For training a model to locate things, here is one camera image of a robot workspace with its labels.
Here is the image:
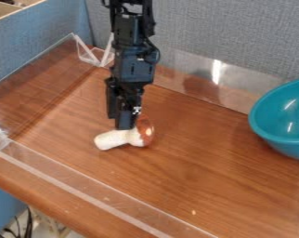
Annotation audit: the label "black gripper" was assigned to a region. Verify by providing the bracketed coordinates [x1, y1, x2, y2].
[106, 46, 160, 130]

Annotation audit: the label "white plush mushroom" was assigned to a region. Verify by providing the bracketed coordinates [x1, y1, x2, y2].
[95, 114, 155, 151]

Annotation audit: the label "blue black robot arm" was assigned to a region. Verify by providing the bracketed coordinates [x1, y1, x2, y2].
[102, 0, 162, 130]

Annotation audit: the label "blue plastic bowl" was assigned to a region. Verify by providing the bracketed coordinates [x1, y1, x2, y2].
[248, 79, 299, 160]

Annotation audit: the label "clear acrylic left barrier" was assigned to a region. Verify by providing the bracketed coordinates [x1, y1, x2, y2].
[0, 33, 94, 137]

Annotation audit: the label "clear acrylic barrier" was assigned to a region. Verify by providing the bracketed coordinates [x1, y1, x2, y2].
[0, 33, 94, 137]
[100, 32, 290, 116]
[0, 136, 219, 238]

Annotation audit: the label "clear acrylic back barrier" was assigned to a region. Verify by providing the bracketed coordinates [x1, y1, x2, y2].
[100, 32, 290, 116]

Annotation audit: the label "clear acrylic front barrier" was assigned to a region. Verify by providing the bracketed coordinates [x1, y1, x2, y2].
[0, 136, 219, 238]

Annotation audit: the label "wooden shelf box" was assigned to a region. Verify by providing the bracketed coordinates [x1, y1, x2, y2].
[0, 0, 47, 20]

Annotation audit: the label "clear acrylic corner bracket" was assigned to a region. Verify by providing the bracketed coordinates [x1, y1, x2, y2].
[72, 33, 115, 68]

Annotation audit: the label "black cables under table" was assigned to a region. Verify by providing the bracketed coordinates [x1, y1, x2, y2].
[0, 206, 35, 238]

